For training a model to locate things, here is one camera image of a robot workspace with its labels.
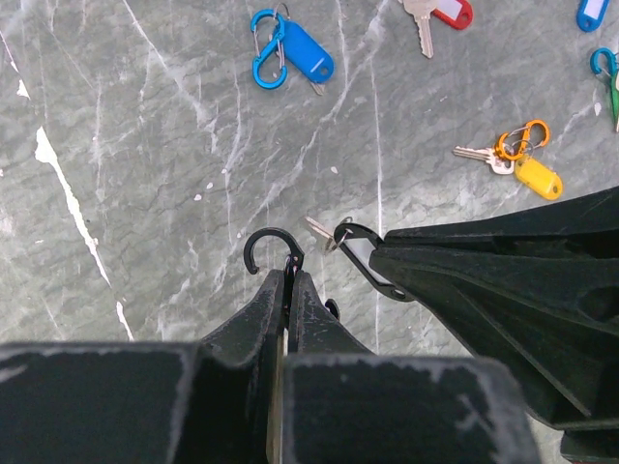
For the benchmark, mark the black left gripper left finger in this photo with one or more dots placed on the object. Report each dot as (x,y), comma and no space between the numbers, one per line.
(205,401)

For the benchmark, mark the yellow key tag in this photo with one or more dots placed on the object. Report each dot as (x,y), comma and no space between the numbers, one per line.
(526,169)

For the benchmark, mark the black key tag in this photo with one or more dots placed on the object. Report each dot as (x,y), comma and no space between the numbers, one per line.
(358,242)

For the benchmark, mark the red key tag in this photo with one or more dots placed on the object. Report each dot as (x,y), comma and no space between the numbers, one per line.
(457,14)

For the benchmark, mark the green key tag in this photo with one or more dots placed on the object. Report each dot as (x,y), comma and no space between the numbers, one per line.
(614,98)

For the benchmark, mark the black carabiner keyring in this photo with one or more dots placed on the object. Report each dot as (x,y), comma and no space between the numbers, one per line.
(271,241)

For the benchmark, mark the silver key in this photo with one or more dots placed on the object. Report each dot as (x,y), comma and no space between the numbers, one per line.
(324,237)

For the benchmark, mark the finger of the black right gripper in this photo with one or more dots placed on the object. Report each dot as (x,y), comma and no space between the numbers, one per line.
(552,321)
(586,226)

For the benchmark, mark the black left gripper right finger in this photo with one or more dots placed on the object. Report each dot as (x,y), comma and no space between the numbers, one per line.
(343,404)

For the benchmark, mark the blue carabiner keyring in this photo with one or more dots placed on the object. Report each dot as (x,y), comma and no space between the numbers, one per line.
(274,45)
(604,60)

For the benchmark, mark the light blue key tag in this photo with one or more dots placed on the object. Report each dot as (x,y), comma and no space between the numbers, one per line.
(590,14)

